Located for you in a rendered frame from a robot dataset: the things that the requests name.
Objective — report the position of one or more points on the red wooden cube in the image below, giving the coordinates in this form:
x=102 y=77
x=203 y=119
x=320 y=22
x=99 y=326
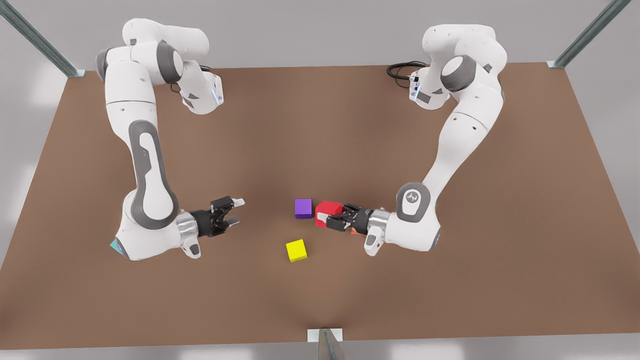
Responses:
x=328 y=207

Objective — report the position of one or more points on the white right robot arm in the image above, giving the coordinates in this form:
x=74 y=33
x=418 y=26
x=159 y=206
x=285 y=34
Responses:
x=142 y=165

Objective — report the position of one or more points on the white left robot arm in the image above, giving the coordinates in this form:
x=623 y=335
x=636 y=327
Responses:
x=465 y=135

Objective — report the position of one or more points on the orange wooden cube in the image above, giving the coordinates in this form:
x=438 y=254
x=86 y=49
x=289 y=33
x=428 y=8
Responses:
x=356 y=231

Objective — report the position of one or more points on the purple wooden cube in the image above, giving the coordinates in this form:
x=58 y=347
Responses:
x=303 y=208

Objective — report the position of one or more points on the yellow wooden cube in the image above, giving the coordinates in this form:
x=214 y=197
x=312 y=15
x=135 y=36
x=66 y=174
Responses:
x=296 y=250

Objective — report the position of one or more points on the blue wooden cube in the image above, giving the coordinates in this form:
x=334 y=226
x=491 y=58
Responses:
x=117 y=247

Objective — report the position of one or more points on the silver frame post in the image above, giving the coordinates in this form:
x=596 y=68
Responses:
x=590 y=32
x=327 y=345
x=35 y=37

